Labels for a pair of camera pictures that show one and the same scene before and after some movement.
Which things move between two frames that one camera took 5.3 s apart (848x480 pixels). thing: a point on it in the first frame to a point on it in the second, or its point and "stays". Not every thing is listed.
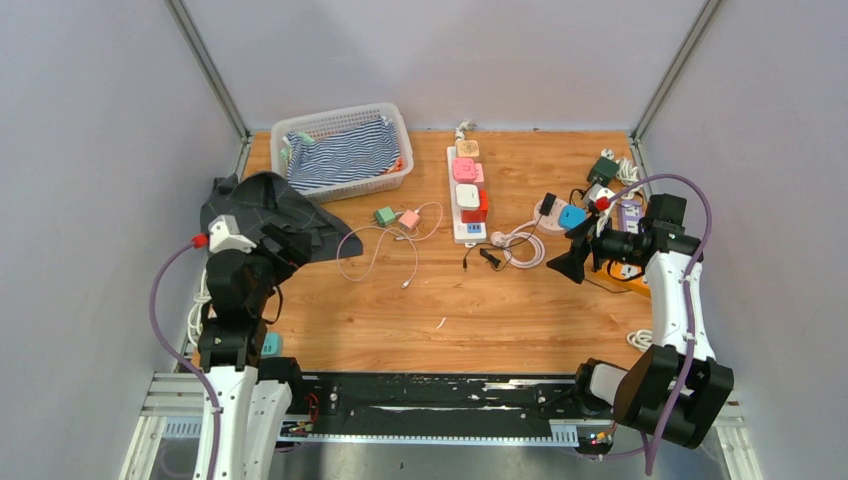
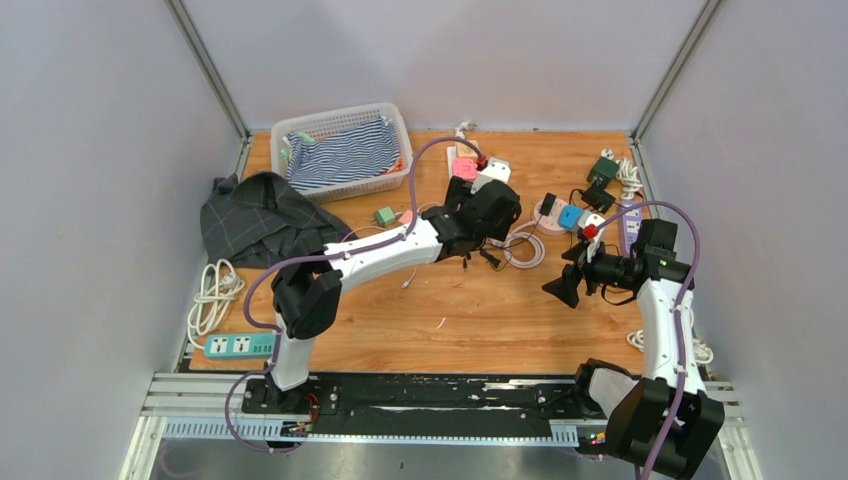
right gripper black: (573, 262) to (565, 287)
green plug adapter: (385, 216) stays
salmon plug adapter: (410, 219) stays
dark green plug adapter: (602, 171) stays
